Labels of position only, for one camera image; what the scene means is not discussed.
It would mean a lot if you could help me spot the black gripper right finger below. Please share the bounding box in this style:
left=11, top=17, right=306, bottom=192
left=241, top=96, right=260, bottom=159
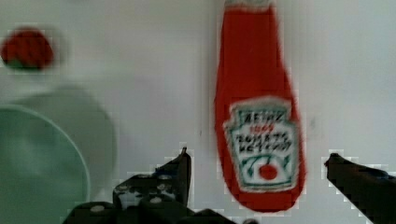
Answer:
left=324, top=153, right=396, bottom=224

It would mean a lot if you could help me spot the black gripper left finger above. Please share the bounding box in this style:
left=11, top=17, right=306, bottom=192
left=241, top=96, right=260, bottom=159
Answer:
left=112, top=147, right=191, bottom=209

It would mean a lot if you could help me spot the red ketchup bottle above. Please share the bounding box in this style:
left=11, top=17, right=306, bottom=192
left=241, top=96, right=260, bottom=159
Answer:
left=215, top=0, right=306, bottom=213

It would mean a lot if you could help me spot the green mug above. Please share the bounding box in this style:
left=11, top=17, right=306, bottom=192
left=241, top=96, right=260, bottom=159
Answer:
left=0, top=106, right=90, bottom=224

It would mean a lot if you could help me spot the red strawberry toy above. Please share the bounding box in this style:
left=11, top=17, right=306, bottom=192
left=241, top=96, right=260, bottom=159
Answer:
left=1, top=27, right=54, bottom=71

